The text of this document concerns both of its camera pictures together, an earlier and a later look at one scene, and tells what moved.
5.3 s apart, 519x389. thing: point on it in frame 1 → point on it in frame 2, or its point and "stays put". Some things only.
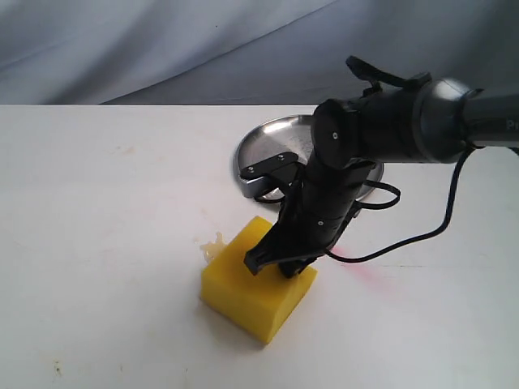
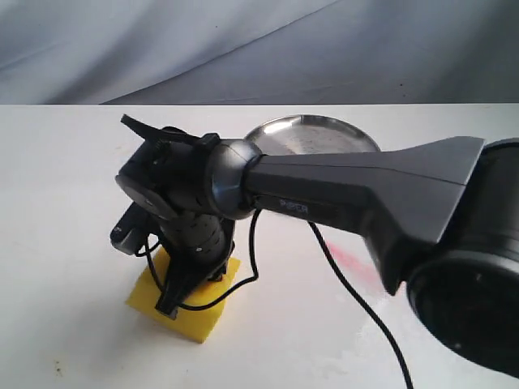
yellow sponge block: (259, 302) → (195, 324)
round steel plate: (285, 136) stays put
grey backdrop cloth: (246, 52) stays put
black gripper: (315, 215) → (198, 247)
